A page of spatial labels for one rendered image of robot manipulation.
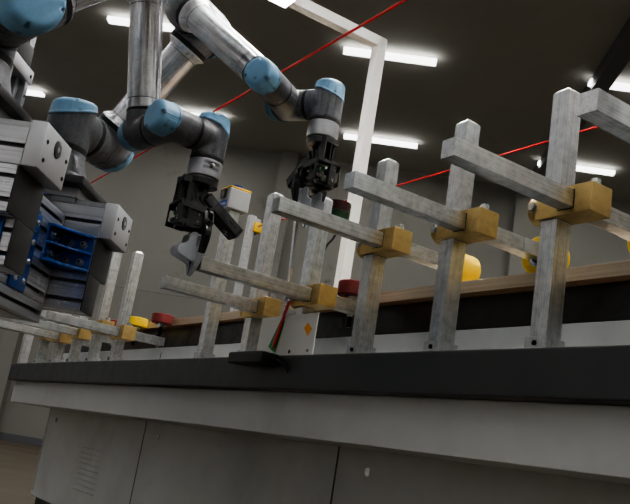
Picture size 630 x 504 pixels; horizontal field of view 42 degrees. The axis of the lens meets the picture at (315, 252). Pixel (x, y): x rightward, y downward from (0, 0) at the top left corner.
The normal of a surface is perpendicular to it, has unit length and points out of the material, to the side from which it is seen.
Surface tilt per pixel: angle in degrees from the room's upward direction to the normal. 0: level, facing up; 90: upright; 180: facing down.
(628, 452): 90
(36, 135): 90
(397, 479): 90
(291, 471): 90
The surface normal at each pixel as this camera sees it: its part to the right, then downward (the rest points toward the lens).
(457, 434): -0.82, -0.26
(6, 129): -0.04, -0.25
